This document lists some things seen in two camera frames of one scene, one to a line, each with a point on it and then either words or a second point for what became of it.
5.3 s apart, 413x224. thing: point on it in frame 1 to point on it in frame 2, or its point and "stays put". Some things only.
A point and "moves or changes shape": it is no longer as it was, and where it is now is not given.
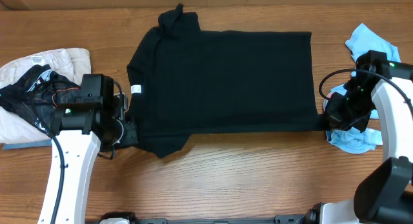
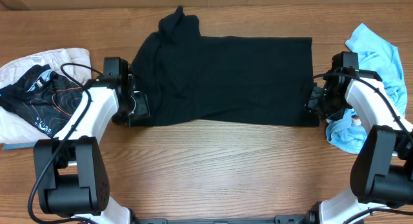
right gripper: (333, 114) to (312, 104)
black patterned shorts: (34, 95) stays put
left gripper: (131, 135) to (143, 108)
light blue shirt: (357, 140) stays put
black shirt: (182, 80) moves or changes shape
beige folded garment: (73, 63) stays put
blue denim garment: (45, 142) stays put
